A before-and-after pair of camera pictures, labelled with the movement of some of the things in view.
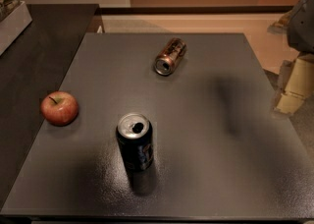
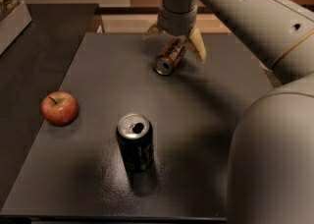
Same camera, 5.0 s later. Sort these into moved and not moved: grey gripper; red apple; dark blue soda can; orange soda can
Moved: grey gripper
Not moved: red apple; orange soda can; dark blue soda can
